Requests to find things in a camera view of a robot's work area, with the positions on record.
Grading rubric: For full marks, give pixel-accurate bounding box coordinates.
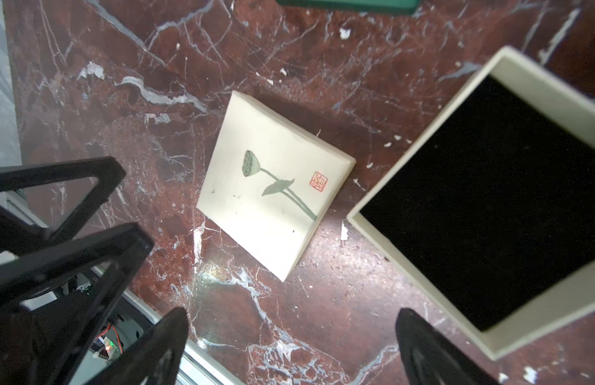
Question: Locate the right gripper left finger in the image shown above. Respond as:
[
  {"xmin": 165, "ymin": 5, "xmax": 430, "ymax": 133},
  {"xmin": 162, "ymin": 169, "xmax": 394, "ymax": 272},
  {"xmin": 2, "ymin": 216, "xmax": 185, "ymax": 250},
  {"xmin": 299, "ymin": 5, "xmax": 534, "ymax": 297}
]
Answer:
[{"xmin": 89, "ymin": 307, "xmax": 189, "ymax": 384}]

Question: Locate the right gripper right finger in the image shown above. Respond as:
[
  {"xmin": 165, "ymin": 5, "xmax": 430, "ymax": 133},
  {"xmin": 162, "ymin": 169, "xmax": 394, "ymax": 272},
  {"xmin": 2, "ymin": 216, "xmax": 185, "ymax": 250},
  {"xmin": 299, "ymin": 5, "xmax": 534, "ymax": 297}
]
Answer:
[{"xmin": 395, "ymin": 308, "xmax": 498, "ymax": 385}]

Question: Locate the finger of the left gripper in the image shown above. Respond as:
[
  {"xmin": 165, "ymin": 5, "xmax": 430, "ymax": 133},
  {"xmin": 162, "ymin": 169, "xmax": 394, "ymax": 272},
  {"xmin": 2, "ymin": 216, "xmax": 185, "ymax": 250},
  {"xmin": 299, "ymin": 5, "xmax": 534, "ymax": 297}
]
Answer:
[
  {"xmin": 0, "ymin": 224, "xmax": 154, "ymax": 384},
  {"xmin": 0, "ymin": 157, "xmax": 126, "ymax": 255}
]

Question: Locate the cream box base black insert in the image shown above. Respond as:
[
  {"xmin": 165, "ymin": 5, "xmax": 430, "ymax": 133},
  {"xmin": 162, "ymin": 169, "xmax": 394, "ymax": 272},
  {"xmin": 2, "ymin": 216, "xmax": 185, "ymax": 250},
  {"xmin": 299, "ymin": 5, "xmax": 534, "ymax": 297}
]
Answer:
[{"xmin": 347, "ymin": 47, "xmax": 595, "ymax": 360}]

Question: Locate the cream lotus box lid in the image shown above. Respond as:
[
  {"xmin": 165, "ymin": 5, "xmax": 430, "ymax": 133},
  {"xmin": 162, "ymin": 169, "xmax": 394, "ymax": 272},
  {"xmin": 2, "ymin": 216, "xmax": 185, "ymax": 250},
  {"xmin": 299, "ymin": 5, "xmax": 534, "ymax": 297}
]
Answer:
[{"xmin": 197, "ymin": 91, "xmax": 356, "ymax": 281}]

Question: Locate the green jewelry box left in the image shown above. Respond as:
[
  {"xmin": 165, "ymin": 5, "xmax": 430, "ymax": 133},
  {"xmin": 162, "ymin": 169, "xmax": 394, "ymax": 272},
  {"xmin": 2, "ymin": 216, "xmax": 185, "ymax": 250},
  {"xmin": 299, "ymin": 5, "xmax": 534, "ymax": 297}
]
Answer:
[{"xmin": 276, "ymin": 0, "xmax": 421, "ymax": 15}]

